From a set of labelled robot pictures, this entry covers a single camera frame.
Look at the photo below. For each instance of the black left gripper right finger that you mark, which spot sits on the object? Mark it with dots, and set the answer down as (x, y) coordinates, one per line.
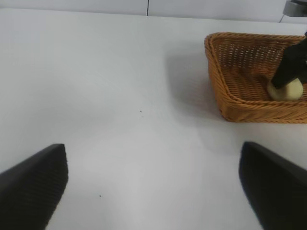
(278, 189)

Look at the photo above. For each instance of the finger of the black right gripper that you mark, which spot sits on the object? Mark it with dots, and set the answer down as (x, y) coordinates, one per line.
(293, 62)

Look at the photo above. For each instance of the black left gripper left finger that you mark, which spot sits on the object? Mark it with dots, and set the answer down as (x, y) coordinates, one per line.
(31, 191)

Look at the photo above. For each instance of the pale yellow egg yolk pastry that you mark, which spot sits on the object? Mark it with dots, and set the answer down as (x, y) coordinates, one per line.
(291, 92)

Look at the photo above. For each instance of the woven tan wicker basket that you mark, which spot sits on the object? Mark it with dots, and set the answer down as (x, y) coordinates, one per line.
(239, 72)

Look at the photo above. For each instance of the grey round metal fixture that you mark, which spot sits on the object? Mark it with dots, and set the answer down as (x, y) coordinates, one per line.
(295, 8)

